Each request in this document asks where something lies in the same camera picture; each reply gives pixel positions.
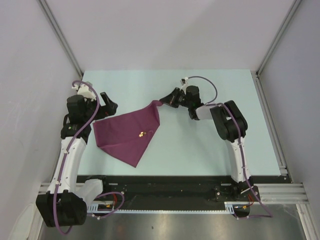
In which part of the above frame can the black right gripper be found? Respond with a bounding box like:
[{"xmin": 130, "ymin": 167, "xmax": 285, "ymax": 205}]
[{"xmin": 159, "ymin": 87, "xmax": 191, "ymax": 109}]

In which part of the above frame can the purple cloth napkin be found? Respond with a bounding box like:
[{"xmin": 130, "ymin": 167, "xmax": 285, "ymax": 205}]
[{"xmin": 93, "ymin": 100, "xmax": 163, "ymax": 168}]

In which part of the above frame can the aluminium frame post left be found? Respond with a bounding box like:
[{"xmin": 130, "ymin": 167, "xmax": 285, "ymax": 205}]
[{"xmin": 36, "ymin": 0, "xmax": 84, "ymax": 80}]

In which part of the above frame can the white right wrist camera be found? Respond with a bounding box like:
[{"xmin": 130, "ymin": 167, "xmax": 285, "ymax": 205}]
[{"xmin": 180, "ymin": 77, "xmax": 189, "ymax": 92}]

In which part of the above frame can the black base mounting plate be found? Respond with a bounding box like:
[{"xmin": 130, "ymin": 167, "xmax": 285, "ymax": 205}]
[{"xmin": 77, "ymin": 175, "xmax": 292, "ymax": 210}]

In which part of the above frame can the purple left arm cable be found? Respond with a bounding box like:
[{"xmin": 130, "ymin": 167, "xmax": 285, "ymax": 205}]
[{"xmin": 52, "ymin": 79, "xmax": 125, "ymax": 235}]

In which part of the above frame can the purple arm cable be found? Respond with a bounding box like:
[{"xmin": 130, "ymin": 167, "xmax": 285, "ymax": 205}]
[
  {"xmin": 186, "ymin": 75, "xmax": 274, "ymax": 218},
  {"xmin": 52, "ymin": 79, "xmax": 125, "ymax": 235}
]

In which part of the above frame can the light blue cable duct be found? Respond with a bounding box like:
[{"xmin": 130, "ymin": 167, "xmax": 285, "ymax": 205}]
[{"xmin": 87, "ymin": 202, "xmax": 237, "ymax": 214}]

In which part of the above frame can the aluminium side rail right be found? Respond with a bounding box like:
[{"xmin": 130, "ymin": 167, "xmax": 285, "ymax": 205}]
[{"xmin": 251, "ymin": 71, "xmax": 289, "ymax": 176}]

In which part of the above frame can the aluminium frame post right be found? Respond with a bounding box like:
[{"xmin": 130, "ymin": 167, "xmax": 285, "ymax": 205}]
[{"xmin": 255, "ymin": 0, "xmax": 303, "ymax": 76}]

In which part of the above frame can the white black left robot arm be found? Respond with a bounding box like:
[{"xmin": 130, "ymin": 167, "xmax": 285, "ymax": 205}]
[{"xmin": 36, "ymin": 92, "xmax": 118, "ymax": 228}]

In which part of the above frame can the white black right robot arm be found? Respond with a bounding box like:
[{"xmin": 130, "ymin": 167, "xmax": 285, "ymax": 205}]
[{"xmin": 159, "ymin": 85, "xmax": 254, "ymax": 201}]

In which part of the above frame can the aluminium frame post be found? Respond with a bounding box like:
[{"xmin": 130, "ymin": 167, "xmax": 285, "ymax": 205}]
[
  {"xmin": 36, "ymin": 0, "xmax": 84, "ymax": 80},
  {"xmin": 255, "ymin": 0, "xmax": 303, "ymax": 76}
]

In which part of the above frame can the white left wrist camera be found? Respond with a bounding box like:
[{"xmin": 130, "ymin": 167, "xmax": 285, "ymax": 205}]
[{"xmin": 72, "ymin": 82, "xmax": 97, "ymax": 101}]

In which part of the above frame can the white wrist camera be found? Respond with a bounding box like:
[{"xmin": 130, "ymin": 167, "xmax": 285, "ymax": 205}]
[
  {"xmin": 72, "ymin": 82, "xmax": 97, "ymax": 101},
  {"xmin": 180, "ymin": 77, "xmax": 189, "ymax": 92}
]

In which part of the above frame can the gold spoon teal handle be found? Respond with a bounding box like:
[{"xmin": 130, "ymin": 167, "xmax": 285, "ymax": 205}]
[{"xmin": 138, "ymin": 131, "xmax": 147, "ymax": 138}]

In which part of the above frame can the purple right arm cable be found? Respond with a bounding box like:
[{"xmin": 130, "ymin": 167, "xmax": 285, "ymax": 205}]
[{"xmin": 186, "ymin": 75, "xmax": 274, "ymax": 218}]

